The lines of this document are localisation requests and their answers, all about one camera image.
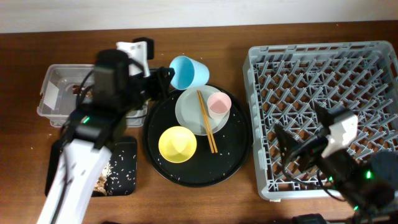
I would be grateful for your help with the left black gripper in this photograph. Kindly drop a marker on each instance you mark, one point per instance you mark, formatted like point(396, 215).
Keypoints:
point(155, 84)

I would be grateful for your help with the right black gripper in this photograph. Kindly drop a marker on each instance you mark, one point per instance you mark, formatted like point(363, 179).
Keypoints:
point(305, 152)

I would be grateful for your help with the blue plastic cup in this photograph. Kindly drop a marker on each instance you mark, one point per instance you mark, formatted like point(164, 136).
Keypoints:
point(188, 73)

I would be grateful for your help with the yellow plastic bowl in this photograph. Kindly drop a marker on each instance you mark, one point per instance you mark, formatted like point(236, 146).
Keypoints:
point(177, 144)

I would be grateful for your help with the gold brown snack wrapper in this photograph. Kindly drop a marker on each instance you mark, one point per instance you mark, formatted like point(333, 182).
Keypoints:
point(77, 90)

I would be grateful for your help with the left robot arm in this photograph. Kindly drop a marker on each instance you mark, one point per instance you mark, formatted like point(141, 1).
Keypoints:
point(94, 128)

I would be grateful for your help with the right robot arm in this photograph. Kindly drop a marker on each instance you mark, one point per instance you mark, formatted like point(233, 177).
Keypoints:
point(370, 187)

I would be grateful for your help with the grey dishwasher rack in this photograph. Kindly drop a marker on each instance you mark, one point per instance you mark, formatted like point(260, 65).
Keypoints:
point(282, 84)

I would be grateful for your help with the rice and nutshell waste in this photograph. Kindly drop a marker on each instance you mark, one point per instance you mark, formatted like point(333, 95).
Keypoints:
point(105, 180)

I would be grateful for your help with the grey round plate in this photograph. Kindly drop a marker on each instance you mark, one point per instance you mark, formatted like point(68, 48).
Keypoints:
point(188, 110)

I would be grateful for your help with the pink plastic cup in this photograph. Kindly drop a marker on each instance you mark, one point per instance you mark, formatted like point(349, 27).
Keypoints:
point(219, 105)

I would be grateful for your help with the wooden chopstick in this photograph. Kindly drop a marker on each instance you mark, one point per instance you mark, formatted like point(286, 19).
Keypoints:
point(209, 124)
point(205, 121)

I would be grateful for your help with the clear plastic bin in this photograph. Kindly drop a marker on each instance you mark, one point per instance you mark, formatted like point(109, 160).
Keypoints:
point(57, 96)

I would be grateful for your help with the black rectangular tray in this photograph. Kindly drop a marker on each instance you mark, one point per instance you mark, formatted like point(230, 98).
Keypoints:
point(124, 168)

